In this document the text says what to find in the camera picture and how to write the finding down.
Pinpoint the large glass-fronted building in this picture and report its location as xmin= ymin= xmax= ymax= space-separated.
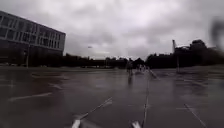
xmin=0 ymin=10 xmax=67 ymax=67

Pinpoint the person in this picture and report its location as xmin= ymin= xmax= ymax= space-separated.
xmin=125 ymin=58 xmax=134 ymax=76

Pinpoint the robot's own part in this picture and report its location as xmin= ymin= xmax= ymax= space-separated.
xmin=71 ymin=118 xmax=82 ymax=128
xmin=131 ymin=121 xmax=142 ymax=128

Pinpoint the row of dark trees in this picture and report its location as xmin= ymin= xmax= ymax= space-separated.
xmin=29 ymin=39 xmax=224 ymax=70

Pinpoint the pole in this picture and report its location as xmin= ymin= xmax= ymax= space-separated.
xmin=176 ymin=54 xmax=180 ymax=73

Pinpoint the dark building with crane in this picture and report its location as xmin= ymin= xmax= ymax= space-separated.
xmin=171 ymin=39 xmax=224 ymax=68

